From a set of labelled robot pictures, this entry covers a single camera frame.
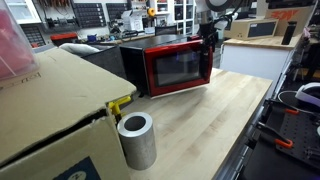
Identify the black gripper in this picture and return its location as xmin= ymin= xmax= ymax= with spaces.
xmin=199 ymin=21 xmax=218 ymax=63

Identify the black microwave body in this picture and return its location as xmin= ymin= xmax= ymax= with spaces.
xmin=119 ymin=34 xmax=201 ymax=98

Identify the white open carton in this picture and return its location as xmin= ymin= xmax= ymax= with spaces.
xmin=120 ymin=9 xmax=145 ymax=33

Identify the white shelf unit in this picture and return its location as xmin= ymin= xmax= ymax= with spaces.
xmin=172 ymin=0 xmax=196 ymax=36

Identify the white cabinet with wooden top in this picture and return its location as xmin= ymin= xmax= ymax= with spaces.
xmin=219 ymin=34 xmax=303 ymax=82

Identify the black cylindrical bottle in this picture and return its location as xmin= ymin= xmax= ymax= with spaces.
xmin=281 ymin=20 xmax=298 ymax=46

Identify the cardboard box with orange print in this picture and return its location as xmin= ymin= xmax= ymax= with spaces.
xmin=264 ymin=5 xmax=315 ymax=38

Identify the small black parts bin panel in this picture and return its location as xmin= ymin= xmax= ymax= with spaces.
xmin=105 ymin=2 xmax=130 ymax=22

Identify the black fabric bin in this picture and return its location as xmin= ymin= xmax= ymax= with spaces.
xmin=81 ymin=44 xmax=128 ymax=80

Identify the white headset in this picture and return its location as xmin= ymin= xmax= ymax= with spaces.
xmin=294 ymin=81 xmax=320 ymax=108

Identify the blue cup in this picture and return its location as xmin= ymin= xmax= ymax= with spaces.
xmin=86 ymin=33 xmax=98 ymax=43

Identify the aluminium hollow cylinder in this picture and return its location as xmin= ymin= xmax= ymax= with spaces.
xmin=117 ymin=111 xmax=158 ymax=171

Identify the large black parts bin panel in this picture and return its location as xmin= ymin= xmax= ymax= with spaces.
xmin=72 ymin=2 xmax=108 ymax=30

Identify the black perforated breadboard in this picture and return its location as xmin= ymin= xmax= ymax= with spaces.
xmin=275 ymin=111 xmax=320 ymax=168

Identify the grey cushion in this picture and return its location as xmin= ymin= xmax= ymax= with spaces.
xmin=59 ymin=42 xmax=101 ymax=57

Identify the red toolbox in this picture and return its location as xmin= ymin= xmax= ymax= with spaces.
xmin=49 ymin=32 xmax=80 ymax=46

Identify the large brown cardboard box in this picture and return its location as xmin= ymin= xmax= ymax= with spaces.
xmin=0 ymin=47 xmax=138 ymax=180

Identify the grey keypad panel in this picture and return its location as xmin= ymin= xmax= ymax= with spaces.
xmin=21 ymin=24 xmax=47 ymax=49

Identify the pink translucent plastic container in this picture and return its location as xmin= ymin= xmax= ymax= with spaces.
xmin=0 ymin=0 xmax=41 ymax=81

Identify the white cable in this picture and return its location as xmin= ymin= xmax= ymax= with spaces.
xmin=277 ymin=89 xmax=316 ymax=115

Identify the black clamp with orange handle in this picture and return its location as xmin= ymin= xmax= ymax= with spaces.
xmin=255 ymin=121 xmax=295 ymax=150
xmin=265 ymin=97 xmax=301 ymax=116

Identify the yellow clamp handle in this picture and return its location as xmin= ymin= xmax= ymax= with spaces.
xmin=107 ymin=94 xmax=133 ymax=124

